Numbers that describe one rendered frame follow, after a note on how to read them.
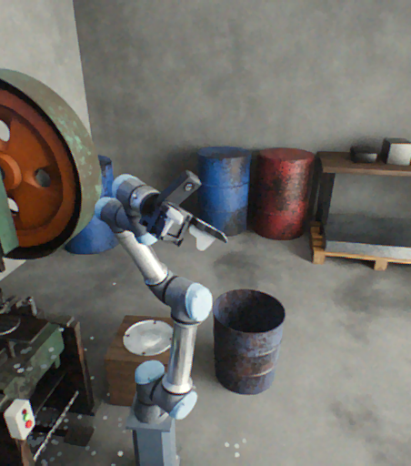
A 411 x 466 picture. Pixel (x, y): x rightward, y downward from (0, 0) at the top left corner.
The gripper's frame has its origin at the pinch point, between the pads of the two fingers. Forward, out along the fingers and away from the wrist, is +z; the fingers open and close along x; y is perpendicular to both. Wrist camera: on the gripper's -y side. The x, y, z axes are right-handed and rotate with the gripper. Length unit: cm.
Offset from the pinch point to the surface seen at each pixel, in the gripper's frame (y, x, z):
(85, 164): 6, -18, -95
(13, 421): 99, -16, -55
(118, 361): 93, -75, -82
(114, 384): 109, -82, -83
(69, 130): -4, -8, -99
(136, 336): 83, -89, -92
